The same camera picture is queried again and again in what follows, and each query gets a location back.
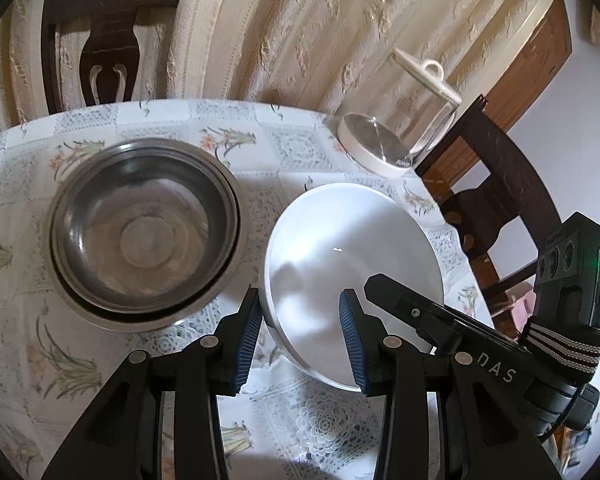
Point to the white plate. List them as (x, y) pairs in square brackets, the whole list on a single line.
[(330, 240)]

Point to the brown wooden door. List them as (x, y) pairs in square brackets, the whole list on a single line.
[(540, 55)]

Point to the cream patterned curtain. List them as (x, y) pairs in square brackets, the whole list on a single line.
[(290, 35)]

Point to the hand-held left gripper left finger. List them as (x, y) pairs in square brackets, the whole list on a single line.
[(247, 335)]

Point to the glass jar with white lid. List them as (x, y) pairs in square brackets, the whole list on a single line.
[(380, 140)]

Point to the pink cloth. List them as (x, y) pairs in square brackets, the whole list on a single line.
[(522, 305)]

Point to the dark wooden carved chair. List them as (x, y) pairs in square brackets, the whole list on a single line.
[(110, 0), (505, 175)]

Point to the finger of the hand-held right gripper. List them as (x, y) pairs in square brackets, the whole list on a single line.
[(405, 305)]

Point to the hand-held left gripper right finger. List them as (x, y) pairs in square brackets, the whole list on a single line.
[(352, 345)]

